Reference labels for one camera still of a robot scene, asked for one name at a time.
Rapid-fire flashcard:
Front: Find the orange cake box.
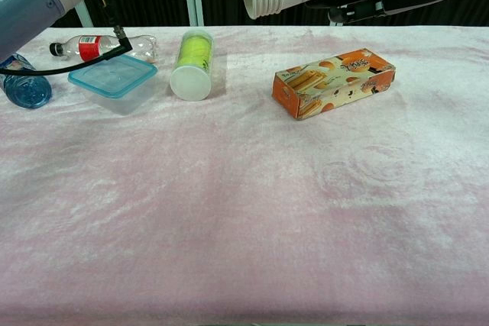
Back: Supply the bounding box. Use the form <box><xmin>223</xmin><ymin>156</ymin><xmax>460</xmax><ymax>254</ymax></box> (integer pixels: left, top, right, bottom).
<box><xmin>271</xmin><ymin>47</ymin><xmax>397</xmax><ymax>121</ymax></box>

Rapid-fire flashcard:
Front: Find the yellow tennis ball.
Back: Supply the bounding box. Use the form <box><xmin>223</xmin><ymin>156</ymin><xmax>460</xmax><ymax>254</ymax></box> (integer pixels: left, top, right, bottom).
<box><xmin>182</xmin><ymin>34</ymin><xmax>213</xmax><ymax>54</ymax></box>
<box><xmin>176</xmin><ymin>50</ymin><xmax>212</xmax><ymax>73</ymax></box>

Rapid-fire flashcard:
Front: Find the clear tennis ball tube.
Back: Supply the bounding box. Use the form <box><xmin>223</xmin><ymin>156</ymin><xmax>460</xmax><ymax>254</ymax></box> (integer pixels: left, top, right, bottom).
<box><xmin>169</xmin><ymin>29</ymin><xmax>215</xmax><ymax>102</ymax></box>

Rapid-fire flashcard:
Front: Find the pink velvet tablecloth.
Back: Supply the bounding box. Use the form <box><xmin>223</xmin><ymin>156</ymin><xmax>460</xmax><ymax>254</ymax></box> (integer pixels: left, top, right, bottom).
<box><xmin>0</xmin><ymin>26</ymin><xmax>489</xmax><ymax>326</ymax></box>

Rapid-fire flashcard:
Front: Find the light blue flat pack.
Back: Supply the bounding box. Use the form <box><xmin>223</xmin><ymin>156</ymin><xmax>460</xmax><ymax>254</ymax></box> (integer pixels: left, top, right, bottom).
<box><xmin>67</xmin><ymin>53</ymin><xmax>159</xmax><ymax>116</ymax></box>

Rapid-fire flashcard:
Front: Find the clear cola bottle red label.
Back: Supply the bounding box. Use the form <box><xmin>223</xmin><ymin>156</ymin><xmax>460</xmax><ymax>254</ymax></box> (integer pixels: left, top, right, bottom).
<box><xmin>49</xmin><ymin>34</ymin><xmax>158</xmax><ymax>63</ymax></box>

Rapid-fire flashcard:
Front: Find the blue water bottle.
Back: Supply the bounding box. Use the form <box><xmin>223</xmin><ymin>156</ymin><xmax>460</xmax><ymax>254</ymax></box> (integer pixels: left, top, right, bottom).
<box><xmin>0</xmin><ymin>53</ymin><xmax>53</xmax><ymax>109</ymax></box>

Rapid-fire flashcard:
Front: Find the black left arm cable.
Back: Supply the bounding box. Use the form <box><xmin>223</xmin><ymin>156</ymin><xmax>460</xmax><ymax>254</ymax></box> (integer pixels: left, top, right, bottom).
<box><xmin>0</xmin><ymin>0</ymin><xmax>134</xmax><ymax>77</ymax></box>

